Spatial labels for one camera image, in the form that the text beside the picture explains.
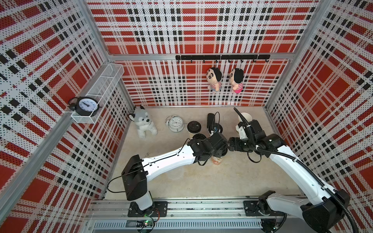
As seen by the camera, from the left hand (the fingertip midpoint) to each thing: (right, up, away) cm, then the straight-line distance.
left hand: (218, 147), depth 78 cm
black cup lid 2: (-10, +5, +7) cm, 13 cm away
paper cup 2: (+23, +17, +17) cm, 32 cm away
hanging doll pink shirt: (+14, +42, +16) cm, 47 cm away
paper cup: (-14, +6, +8) cm, 18 cm away
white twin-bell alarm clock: (-27, +12, +29) cm, 42 cm away
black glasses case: (0, +13, +34) cm, 37 cm away
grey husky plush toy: (-46, +14, +13) cm, 50 cm away
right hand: (+8, +1, -2) cm, 8 cm away
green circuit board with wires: (-38, -36, -8) cm, 53 cm away
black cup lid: (-13, +11, +8) cm, 19 cm away
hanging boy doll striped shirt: (-1, +42, +13) cm, 44 cm away
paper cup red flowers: (0, -9, +4) cm, 10 cm away
